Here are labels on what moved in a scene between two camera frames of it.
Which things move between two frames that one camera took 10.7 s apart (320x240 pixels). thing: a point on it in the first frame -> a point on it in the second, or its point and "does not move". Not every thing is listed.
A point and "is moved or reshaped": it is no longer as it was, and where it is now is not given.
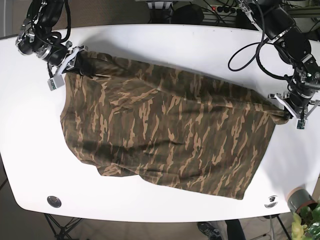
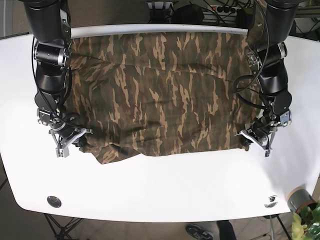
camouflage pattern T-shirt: x=125 y=119 is moved or reshaped
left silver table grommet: x=54 y=201 does not move
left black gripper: x=64 y=59 -> x=65 y=136
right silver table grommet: x=273 y=201 does not move
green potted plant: x=306 y=225 does not move
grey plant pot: x=298 y=197 does not move
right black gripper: x=297 y=102 -> x=261 y=131
